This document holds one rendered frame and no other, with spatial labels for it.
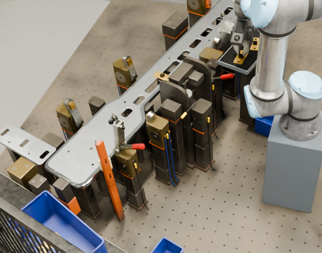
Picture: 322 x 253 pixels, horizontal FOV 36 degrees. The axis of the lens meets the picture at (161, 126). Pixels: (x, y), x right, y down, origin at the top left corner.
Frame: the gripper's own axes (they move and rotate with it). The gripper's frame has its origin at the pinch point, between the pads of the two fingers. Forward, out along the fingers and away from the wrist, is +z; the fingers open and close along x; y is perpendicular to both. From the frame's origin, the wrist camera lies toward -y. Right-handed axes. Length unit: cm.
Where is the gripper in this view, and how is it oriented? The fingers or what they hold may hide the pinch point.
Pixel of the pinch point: (240, 53)
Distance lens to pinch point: 205.0
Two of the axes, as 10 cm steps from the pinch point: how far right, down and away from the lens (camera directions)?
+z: 1.0, 6.8, 7.3
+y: 4.4, -6.9, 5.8
